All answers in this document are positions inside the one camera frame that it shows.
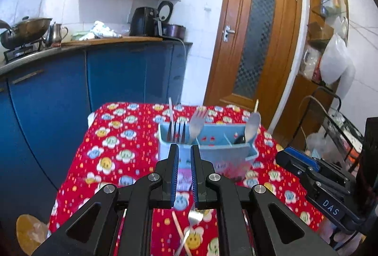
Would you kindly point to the metal pitcher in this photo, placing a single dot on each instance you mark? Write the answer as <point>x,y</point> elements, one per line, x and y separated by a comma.
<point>56,34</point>

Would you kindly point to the gas stove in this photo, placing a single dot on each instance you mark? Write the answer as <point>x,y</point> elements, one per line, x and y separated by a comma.
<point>20,52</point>

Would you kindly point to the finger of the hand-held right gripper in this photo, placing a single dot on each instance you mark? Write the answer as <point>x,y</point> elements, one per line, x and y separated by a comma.
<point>339,172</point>
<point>298,157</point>

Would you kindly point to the black spoon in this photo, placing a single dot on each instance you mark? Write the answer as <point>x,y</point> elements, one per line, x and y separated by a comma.
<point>240,140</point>

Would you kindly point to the translucent plastic bag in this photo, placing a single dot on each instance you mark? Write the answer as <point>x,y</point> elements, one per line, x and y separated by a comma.
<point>317,142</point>

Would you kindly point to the black air fryer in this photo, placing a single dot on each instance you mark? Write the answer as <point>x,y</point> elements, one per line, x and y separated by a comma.
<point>143,21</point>

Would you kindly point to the dark cooking pot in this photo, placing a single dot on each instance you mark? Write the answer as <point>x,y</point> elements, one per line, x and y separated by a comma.
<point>175,31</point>

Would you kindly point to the pale spoon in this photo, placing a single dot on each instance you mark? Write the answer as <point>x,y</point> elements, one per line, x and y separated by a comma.
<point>253,126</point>

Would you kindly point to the large dark wok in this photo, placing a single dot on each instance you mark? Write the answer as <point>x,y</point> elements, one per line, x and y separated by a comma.
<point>26,30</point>

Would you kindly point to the white patterned cloth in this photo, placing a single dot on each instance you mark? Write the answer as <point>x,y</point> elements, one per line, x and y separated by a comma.
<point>102,31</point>

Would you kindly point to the white plastic bag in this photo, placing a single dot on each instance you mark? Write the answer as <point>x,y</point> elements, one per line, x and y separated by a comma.
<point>335,58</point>

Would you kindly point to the brown round object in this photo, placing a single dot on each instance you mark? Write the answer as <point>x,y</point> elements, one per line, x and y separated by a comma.
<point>31,234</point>

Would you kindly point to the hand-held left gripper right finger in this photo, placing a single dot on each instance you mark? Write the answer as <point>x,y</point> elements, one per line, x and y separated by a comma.
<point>195,173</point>

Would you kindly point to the cardboard box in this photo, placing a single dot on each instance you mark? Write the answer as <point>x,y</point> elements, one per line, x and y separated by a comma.
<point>320,30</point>

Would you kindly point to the red smiley flower tablecloth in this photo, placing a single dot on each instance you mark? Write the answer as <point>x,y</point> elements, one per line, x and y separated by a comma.
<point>124,155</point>

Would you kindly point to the black rice cooker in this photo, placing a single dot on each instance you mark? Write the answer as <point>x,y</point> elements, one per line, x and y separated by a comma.
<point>165,12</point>

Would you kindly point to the wooden chopstick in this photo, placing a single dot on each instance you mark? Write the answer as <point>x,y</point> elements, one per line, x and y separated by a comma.
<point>177,225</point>
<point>256,105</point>

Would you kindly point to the white chopstick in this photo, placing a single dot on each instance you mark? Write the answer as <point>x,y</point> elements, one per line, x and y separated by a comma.
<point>171,111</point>

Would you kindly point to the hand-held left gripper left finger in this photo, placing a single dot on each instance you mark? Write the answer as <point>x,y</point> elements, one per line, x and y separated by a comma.
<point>174,173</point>

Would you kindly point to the light blue utensil box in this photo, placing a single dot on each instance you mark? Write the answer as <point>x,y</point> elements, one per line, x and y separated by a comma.
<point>224,152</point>

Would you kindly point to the wooden shelf unit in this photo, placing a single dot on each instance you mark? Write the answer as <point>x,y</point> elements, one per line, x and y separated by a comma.
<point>295,105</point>

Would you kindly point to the brown wooden door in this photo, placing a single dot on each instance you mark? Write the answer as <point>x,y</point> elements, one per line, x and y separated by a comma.
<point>233,82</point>

